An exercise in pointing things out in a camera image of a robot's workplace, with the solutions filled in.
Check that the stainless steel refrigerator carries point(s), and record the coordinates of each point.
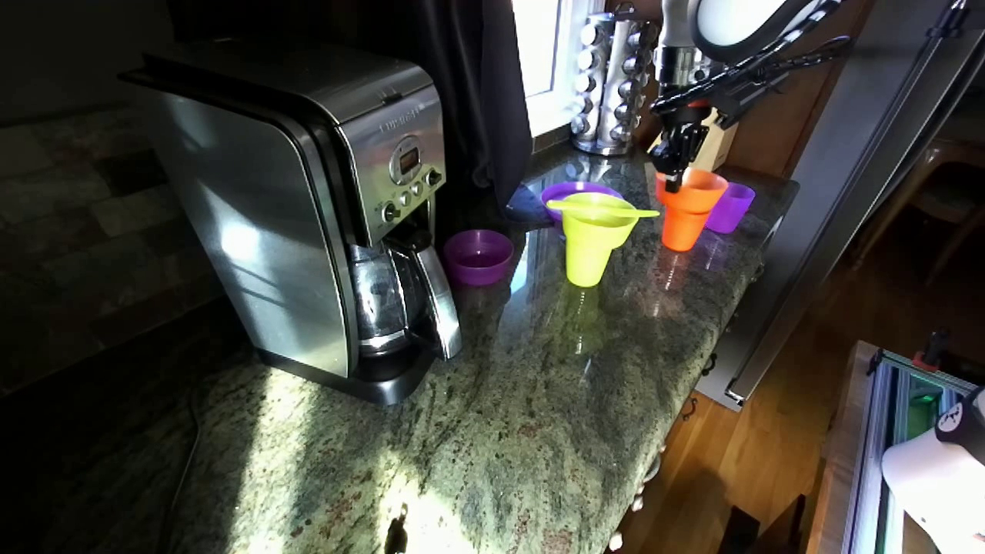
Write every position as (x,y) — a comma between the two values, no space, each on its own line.
(872,175)

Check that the yellow-green cup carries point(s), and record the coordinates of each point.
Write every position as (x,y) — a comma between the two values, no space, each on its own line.
(588,260)

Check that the purple plastic bowl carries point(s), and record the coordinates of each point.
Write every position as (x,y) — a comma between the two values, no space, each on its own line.
(574,189)

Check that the small purple bowl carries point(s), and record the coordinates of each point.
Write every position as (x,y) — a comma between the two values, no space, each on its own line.
(477,264)

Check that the glass coffee carafe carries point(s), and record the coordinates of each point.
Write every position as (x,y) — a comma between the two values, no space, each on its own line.
(387,298)

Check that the wooden knife block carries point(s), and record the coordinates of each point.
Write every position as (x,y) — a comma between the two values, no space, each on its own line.
(716,148)

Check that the yellow spoon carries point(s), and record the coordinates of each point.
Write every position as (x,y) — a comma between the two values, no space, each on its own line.
(641,214)

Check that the grey storage bin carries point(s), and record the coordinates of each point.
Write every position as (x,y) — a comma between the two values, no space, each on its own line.
(872,431)

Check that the window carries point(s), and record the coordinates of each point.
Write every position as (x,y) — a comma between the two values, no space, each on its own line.
(543,52)

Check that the stainless steel coffee maker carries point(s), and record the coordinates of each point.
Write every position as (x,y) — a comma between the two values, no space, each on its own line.
(256,205)

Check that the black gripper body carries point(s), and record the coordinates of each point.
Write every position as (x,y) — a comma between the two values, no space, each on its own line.
(680,123)

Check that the orange bowl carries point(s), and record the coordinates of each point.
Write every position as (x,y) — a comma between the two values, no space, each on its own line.
(706,195)

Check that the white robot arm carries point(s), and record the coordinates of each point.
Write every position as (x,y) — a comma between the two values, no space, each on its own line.
(740,18)

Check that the purple cup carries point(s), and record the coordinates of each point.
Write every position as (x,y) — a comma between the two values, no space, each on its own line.
(732,211)

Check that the chrome spice rack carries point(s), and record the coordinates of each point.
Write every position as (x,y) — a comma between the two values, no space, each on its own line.
(611,94)

